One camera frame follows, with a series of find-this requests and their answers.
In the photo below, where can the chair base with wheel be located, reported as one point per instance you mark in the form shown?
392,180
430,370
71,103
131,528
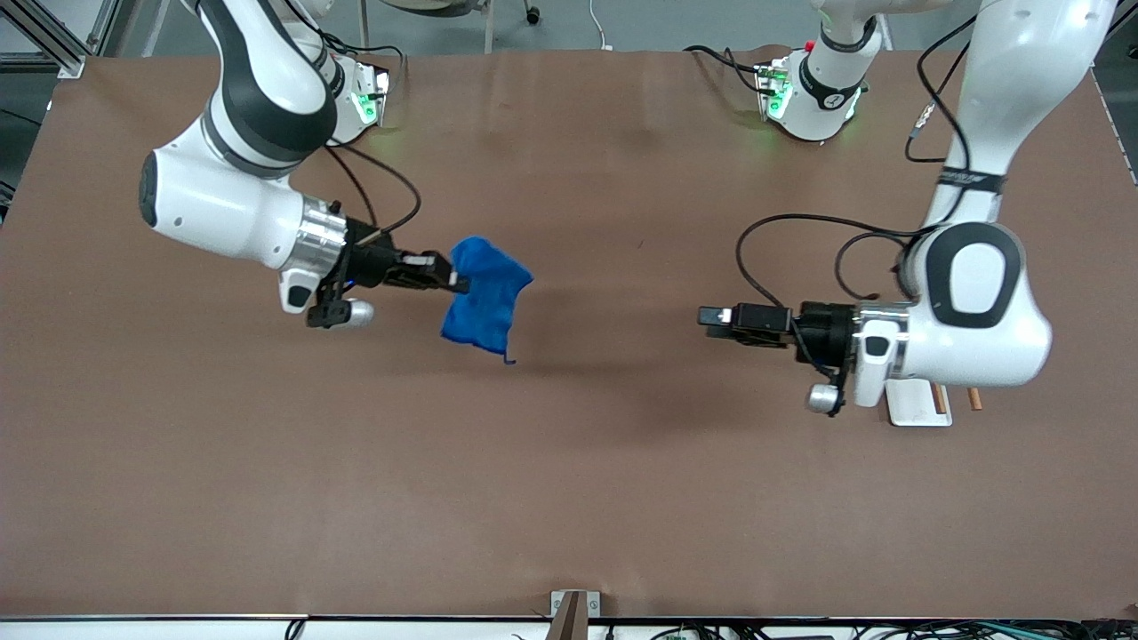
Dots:
532,14

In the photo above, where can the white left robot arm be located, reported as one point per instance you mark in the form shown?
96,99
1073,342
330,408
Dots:
978,311

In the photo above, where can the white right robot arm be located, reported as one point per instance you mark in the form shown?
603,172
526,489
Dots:
231,204

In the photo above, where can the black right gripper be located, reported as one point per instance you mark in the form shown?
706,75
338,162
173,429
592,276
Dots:
369,261

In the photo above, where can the metal table edge bracket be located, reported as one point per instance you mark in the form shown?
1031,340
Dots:
593,604

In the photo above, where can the blue microfibre towel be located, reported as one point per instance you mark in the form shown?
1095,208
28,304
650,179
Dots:
484,302

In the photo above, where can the white rack with wooden rods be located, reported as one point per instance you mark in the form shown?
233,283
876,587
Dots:
916,409

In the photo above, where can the aluminium frame post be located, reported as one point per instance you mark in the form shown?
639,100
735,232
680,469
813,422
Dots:
62,58
1125,11

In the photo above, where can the brown table cover sheet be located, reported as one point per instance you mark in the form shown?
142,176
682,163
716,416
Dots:
569,489

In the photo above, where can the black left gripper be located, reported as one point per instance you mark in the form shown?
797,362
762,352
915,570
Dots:
823,331

